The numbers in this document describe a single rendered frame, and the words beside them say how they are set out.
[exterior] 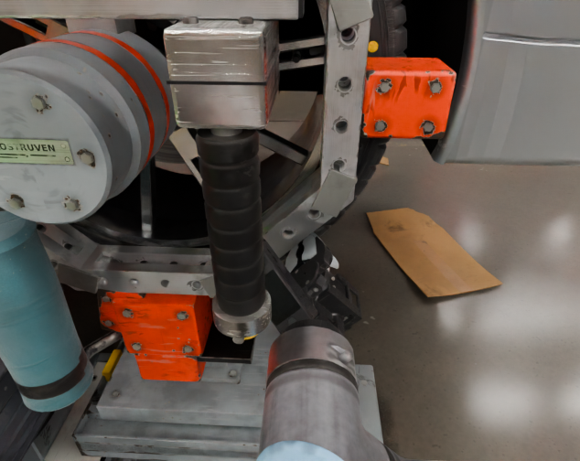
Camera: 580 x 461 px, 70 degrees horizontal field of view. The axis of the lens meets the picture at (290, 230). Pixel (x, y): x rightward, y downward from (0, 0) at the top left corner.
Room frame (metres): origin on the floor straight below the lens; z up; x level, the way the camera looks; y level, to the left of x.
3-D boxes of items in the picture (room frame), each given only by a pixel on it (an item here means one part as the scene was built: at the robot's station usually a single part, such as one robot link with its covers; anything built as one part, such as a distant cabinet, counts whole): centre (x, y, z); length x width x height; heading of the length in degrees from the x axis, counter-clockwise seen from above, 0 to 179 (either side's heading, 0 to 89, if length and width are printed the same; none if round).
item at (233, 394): (0.64, 0.18, 0.32); 0.40 x 0.30 x 0.28; 87
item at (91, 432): (0.64, 0.18, 0.13); 0.50 x 0.36 x 0.10; 87
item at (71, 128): (0.40, 0.20, 0.85); 0.21 x 0.14 x 0.14; 177
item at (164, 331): (0.51, 0.19, 0.48); 0.16 x 0.12 x 0.17; 177
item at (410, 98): (0.46, -0.12, 0.85); 0.09 x 0.08 x 0.07; 87
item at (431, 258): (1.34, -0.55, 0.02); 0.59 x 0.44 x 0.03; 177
